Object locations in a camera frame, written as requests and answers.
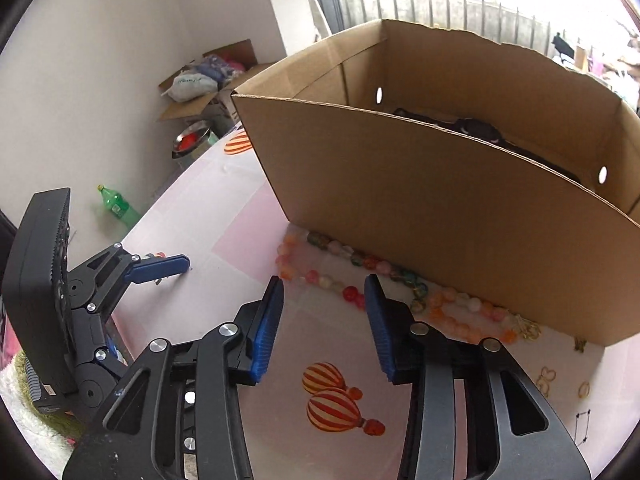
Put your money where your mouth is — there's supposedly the open cardboard box with bags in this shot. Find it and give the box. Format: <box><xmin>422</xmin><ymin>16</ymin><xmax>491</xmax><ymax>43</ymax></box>
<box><xmin>158</xmin><ymin>39</ymin><xmax>270</xmax><ymax>122</ymax></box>

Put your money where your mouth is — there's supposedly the metal bowl with red items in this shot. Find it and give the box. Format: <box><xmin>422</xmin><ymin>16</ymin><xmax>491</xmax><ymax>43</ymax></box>
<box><xmin>171</xmin><ymin>120</ymin><xmax>219</xmax><ymax>160</ymax></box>

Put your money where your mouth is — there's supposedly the multicolour bead bracelet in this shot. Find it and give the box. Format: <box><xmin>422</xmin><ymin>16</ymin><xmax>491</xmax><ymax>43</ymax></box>
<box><xmin>305</xmin><ymin>230</ymin><xmax>431</xmax><ymax>316</ymax></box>

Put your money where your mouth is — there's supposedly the pink orange bead bracelet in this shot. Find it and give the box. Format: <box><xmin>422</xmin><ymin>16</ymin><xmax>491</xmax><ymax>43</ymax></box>
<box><xmin>275</xmin><ymin>228</ymin><xmax>519</xmax><ymax>346</ymax></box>

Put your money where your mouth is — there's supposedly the black wrist watch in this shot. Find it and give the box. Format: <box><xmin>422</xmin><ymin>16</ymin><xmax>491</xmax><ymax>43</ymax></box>
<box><xmin>393</xmin><ymin>107</ymin><xmax>580</xmax><ymax>184</ymax></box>

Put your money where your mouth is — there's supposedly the green plastic bottle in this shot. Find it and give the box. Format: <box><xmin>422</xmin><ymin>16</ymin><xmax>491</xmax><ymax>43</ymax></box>
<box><xmin>98</xmin><ymin>184</ymin><xmax>141</xmax><ymax>229</ymax></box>

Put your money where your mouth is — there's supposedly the large brown cardboard box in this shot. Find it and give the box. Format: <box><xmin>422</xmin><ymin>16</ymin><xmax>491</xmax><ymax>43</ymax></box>
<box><xmin>232</xmin><ymin>20</ymin><xmax>639</xmax><ymax>346</ymax></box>

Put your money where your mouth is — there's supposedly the small bronze butterfly charm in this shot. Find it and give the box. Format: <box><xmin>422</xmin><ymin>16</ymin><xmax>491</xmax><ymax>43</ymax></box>
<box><xmin>574</xmin><ymin>338</ymin><xmax>587</xmax><ymax>353</ymax></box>

